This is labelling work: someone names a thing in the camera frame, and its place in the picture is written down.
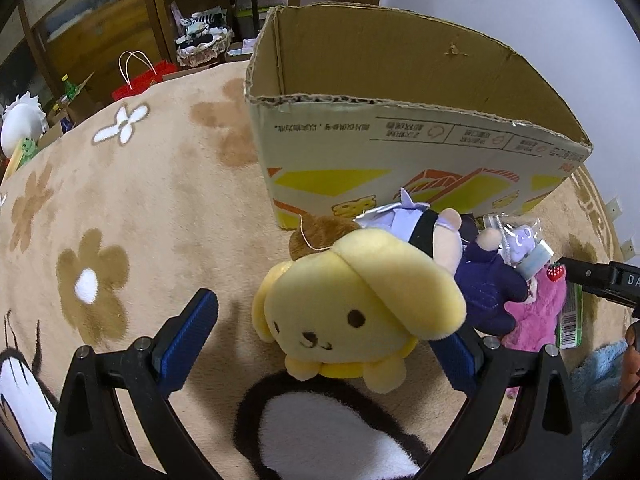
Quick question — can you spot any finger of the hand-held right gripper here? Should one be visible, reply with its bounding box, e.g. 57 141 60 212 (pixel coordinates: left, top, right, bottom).
556 257 615 302

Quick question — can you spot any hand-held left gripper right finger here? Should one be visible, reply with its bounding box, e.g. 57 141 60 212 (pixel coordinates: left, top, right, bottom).
415 325 584 480

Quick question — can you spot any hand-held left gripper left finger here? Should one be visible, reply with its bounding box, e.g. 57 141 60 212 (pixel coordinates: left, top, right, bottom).
51 287 221 480

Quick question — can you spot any yellow dog plush toy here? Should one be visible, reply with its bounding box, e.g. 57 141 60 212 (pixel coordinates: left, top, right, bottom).
251 214 468 395

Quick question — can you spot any person's right hand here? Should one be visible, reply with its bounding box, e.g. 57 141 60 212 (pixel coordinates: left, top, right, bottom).
620 332 640 406

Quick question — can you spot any green snack packet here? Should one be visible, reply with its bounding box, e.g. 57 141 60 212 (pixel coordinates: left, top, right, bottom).
555 280 584 350

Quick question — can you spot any pink plush toy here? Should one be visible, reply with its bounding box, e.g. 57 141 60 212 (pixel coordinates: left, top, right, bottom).
500 266 569 357

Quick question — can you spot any dark purple plush toy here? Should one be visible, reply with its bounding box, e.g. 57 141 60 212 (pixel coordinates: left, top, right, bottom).
454 229 531 337

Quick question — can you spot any light blue fluffy cloth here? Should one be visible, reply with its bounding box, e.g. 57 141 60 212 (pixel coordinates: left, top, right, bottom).
569 340 632 463

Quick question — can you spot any beige flower printed blanket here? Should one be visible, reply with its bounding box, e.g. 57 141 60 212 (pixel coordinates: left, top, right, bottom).
0 57 640 480

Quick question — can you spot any plush doll in purple dress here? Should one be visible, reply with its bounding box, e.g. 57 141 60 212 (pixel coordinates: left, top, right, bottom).
354 187 477 277

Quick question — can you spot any green frog toy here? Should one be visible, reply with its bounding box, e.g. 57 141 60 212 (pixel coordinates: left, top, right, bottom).
11 137 42 167

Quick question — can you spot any small brown cardboard box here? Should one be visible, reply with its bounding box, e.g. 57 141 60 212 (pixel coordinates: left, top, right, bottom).
36 71 97 150

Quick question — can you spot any red paper bag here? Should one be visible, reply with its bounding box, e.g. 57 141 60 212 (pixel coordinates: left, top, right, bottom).
110 51 172 102

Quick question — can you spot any white round plush toy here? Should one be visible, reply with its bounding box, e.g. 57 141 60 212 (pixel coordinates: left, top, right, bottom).
0 91 49 157

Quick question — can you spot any basket of clothes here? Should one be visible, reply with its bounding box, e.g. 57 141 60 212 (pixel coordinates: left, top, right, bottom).
174 9 236 67

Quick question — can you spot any wooden cabinet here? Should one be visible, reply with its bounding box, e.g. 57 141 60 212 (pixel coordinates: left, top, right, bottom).
0 0 176 106

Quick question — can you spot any plastic-wrapped purple keychain toy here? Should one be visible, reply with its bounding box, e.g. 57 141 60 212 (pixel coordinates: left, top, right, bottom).
481 214 554 281

